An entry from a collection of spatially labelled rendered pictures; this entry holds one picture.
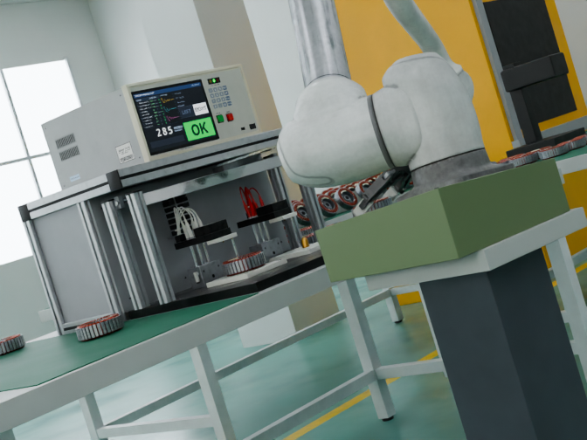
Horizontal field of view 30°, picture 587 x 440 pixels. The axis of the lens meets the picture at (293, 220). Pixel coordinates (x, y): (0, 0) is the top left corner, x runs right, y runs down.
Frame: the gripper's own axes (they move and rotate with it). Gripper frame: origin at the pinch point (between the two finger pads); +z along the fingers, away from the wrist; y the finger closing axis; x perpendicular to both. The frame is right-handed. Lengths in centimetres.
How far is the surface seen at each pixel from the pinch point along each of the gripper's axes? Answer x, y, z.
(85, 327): 9, -80, 27
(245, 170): 29.1, -16.8, 11.8
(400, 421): -33, 75, 108
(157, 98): 52, -37, 3
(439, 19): 145, 309, 98
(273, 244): 11.7, -12.2, 25.0
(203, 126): 43.4, -23.6, 7.4
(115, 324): 6, -74, 24
